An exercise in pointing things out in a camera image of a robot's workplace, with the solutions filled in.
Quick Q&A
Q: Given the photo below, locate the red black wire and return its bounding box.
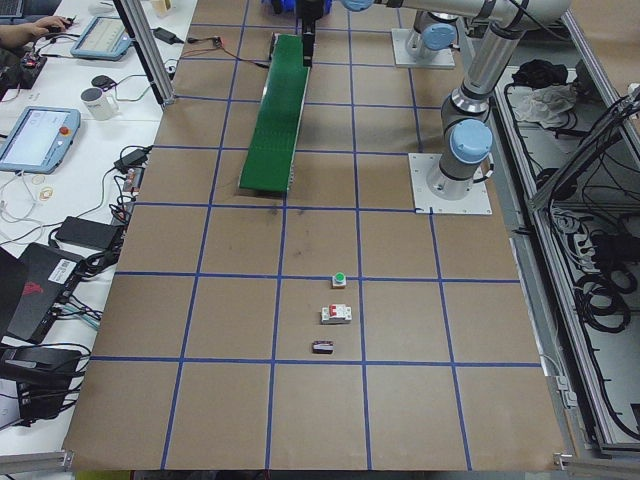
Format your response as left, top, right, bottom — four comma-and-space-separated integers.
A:
185, 37, 271, 69

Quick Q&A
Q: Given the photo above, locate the blue teach pendant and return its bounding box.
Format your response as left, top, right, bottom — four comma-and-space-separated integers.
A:
1, 106, 81, 174
70, 16, 132, 61

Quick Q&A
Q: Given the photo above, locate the far blue teach pendant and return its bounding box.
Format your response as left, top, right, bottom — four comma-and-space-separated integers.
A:
70, 16, 132, 61

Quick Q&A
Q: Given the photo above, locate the white red circuit breaker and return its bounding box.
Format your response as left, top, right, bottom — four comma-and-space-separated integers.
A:
320, 304, 352, 325

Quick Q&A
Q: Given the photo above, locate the black power adapter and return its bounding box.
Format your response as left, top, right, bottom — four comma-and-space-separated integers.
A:
152, 27, 184, 45

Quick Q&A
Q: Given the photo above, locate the small sensor circuit board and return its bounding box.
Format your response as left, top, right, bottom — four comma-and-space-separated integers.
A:
210, 36, 223, 49

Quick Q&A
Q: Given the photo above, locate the near blue teach pendant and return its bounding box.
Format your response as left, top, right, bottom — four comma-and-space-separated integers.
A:
1, 106, 81, 174

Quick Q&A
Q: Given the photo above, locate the person's hand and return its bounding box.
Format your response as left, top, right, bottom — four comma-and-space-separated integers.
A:
18, 16, 69, 42

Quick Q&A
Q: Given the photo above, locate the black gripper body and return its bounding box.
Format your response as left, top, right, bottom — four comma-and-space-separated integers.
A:
301, 31, 315, 67

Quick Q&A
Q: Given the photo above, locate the white mug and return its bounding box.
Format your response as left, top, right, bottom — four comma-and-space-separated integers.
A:
80, 87, 119, 121

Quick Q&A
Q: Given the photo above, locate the green push button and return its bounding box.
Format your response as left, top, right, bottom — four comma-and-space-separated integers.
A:
331, 272, 347, 289

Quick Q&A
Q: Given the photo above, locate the aluminium frame post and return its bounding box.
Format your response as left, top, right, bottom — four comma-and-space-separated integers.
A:
114, 0, 175, 108

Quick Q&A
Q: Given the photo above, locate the green conveyor belt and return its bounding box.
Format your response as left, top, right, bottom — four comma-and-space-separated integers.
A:
239, 34, 309, 193

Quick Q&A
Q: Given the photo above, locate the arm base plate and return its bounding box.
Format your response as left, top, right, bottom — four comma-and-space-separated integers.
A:
391, 28, 455, 70
408, 153, 492, 215

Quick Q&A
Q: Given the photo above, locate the dark cylindrical capacitor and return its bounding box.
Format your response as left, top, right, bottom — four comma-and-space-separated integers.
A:
311, 340, 334, 355

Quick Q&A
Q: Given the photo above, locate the black laptop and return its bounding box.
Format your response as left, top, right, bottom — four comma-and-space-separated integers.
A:
8, 243, 84, 344

